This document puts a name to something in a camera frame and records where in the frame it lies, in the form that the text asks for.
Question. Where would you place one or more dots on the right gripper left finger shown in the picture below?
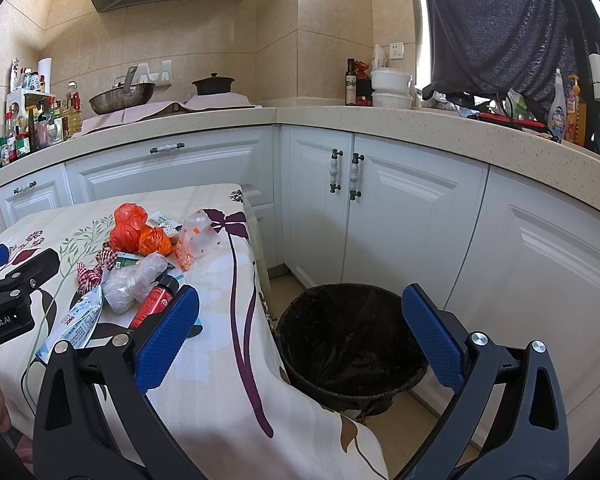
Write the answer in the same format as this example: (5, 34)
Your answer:
(72, 438)

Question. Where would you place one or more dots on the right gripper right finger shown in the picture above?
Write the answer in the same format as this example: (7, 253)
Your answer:
(528, 438)

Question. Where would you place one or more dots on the light blue tube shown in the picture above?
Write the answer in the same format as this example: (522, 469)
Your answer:
(77, 326)

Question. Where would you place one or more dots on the clear plastic wrap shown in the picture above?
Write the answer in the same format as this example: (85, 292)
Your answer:
(126, 286)

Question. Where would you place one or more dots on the red plastic bag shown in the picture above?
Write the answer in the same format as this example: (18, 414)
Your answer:
(128, 221)

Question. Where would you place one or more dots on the orange plastic bag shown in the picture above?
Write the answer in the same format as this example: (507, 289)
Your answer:
(153, 239)

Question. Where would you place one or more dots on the red black-capped bottle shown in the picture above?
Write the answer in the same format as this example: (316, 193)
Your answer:
(158, 298)

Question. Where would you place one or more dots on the clear orange-print plastic bag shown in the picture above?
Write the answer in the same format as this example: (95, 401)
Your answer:
(197, 238)

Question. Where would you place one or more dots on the white green-print tube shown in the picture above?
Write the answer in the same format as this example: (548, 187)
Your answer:
(169, 226)

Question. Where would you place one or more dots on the black trash bin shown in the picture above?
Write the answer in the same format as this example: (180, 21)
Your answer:
(349, 348)

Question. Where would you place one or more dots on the white condiment rack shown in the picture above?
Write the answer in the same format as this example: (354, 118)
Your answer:
(31, 123)

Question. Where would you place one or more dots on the cooking oil bottle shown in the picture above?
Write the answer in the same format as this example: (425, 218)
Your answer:
(74, 109)

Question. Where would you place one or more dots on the floral tablecloth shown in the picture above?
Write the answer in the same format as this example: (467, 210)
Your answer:
(226, 398)

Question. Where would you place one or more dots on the steel wok pan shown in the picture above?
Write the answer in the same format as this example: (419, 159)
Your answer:
(122, 97)

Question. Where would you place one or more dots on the white paper towel roll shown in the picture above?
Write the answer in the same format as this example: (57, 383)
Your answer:
(45, 74)

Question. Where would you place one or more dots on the pink stove cover cloth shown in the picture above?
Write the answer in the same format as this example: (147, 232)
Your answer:
(197, 104)

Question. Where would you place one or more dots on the black cooking pot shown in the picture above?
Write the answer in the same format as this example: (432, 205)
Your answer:
(214, 84)

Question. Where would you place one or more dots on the white spray bottle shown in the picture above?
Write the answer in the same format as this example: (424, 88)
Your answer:
(556, 117)

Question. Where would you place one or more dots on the orange soap bottle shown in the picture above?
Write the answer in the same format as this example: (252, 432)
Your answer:
(576, 113)

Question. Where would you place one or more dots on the dark oil bottle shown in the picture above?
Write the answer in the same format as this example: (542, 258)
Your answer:
(351, 80)

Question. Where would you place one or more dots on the red seasoning package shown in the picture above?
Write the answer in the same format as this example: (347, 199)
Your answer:
(364, 87)

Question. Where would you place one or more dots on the white stacked bowls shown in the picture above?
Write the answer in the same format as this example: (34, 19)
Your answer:
(392, 88)

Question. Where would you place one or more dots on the dark hanging curtain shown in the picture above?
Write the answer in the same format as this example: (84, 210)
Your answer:
(488, 47)

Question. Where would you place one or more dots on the small drawer handle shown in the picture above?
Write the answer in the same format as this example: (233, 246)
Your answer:
(24, 188)

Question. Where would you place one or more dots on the white wall power strip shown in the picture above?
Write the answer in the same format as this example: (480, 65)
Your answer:
(160, 78)

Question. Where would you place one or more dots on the left cabinet door handle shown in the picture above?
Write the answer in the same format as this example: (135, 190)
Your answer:
(334, 185)

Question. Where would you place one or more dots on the cabinet door handle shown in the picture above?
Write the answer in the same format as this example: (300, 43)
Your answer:
(354, 176)
(334, 185)

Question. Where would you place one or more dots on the right cabinet door handle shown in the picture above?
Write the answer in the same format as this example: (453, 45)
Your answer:
(354, 176)

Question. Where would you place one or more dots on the white wall socket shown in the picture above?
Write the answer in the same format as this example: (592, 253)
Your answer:
(397, 50)

